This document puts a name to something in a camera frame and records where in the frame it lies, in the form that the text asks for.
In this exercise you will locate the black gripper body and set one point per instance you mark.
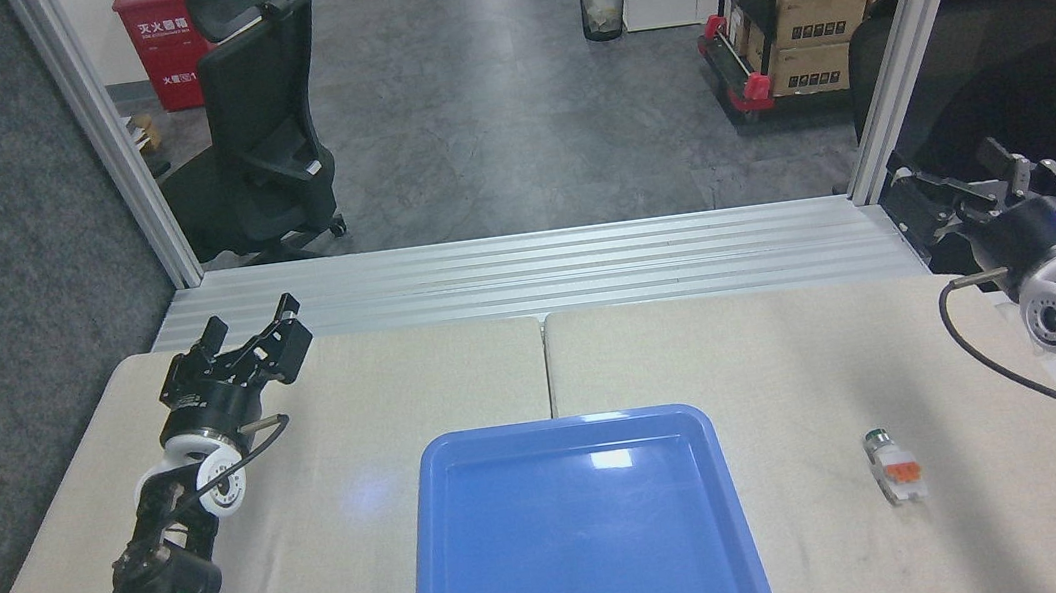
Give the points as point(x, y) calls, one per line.
point(213, 401)
point(1045, 238)

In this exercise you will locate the red fire extinguisher box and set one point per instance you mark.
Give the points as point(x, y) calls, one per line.
point(160, 49)

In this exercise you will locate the silver aluminium post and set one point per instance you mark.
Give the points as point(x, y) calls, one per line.
point(909, 38)
point(105, 137)

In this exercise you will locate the person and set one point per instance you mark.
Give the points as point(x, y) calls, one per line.
point(1039, 113)

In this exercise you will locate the ribbed aluminium platform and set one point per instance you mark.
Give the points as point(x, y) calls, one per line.
point(536, 275)

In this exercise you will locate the small cardboard box on floor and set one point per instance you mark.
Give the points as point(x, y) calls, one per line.
point(142, 132)

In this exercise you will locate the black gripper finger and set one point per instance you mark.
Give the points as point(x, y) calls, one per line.
point(1032, 172)
point(938, 191)
point(212, 333)
point(282, 347)

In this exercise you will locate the black office chair with headrest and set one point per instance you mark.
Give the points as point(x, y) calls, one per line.
point(262, 138)

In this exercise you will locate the black cart with red corners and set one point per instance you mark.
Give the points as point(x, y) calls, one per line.
point(750, 93)

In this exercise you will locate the low flat cardboard box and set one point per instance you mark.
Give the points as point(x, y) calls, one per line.
point(807, 69)

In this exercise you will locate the blue plastic tray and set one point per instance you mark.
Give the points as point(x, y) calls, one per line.
point(583, 542)

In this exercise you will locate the black mesh trash bin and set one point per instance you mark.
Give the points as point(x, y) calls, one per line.
point(604, 10)

